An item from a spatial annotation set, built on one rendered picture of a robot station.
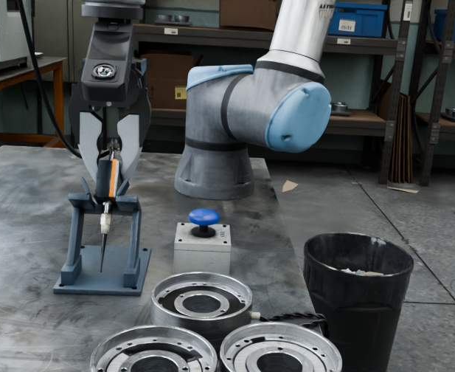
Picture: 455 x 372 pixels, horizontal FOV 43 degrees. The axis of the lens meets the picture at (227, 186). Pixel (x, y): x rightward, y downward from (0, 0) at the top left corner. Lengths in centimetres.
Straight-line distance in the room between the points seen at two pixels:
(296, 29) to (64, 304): 55
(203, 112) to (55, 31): 344
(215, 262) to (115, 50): 28
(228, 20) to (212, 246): 329
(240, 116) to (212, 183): 14
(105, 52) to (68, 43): 374
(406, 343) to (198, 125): 146
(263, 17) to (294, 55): 303
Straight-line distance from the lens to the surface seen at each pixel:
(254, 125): 92
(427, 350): 225
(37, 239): 85
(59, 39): 439
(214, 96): 98
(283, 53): 93
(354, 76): 463
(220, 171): 101
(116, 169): 71
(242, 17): 394
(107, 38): 67
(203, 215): 72
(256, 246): 83
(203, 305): 63
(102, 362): 52
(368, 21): 412
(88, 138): 71
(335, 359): 53
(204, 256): 72
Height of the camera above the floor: 112
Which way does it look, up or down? 17 degrees down
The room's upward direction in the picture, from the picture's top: 3 degrees clockwise
